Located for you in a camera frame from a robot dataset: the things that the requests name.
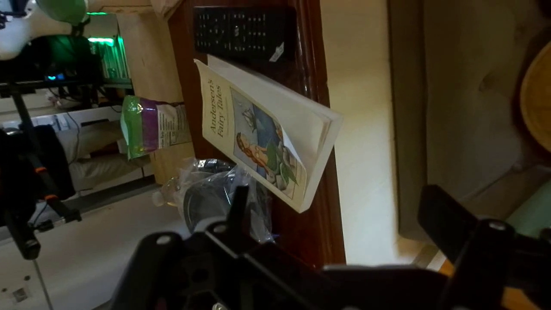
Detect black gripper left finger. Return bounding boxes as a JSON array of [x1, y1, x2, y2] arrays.
[[225, 183, 254, 247]]

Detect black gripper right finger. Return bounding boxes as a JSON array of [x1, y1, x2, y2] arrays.
[[416, 183, 516, 273]]

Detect grey tufted couch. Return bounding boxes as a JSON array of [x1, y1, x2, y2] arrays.
[[385, 0, 551, 245]]

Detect crumpled clear plastic bag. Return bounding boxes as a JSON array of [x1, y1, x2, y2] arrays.
[[149, 157, 272, 245]]

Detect dark wooden counter shelf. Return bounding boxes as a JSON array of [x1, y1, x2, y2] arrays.
[[167, 0, 347, 273]]

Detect green purple snack packet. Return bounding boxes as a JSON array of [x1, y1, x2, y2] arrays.
[[118, 94, 192, 162]]

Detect wooden bowl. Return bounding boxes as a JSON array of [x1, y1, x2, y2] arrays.
[[518, 38, 551, 156]]

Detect black remote control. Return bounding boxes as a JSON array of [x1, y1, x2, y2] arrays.
[[191, 4, 297, 66]]

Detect green plastic bowl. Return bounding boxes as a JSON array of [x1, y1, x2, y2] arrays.
[[36, 0, 89, 26]]

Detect black camera tripod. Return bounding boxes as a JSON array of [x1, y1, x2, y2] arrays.
[[0, 80, 82, 262]]

